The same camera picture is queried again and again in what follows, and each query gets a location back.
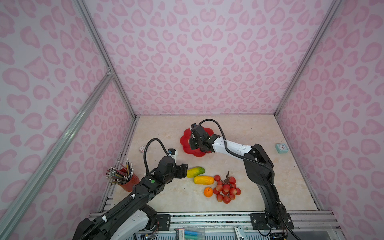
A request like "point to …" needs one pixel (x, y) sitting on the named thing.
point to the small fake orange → (208, 192)
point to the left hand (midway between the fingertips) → (183, 163)
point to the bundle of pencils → (120, 174)
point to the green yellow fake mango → (194, 172)
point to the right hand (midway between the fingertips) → (192, 140)
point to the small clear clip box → (142, 149)
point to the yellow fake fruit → (203, 180)
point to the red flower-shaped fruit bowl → (185, 141)
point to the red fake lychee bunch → (226, 190)
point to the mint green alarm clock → (281, 148)
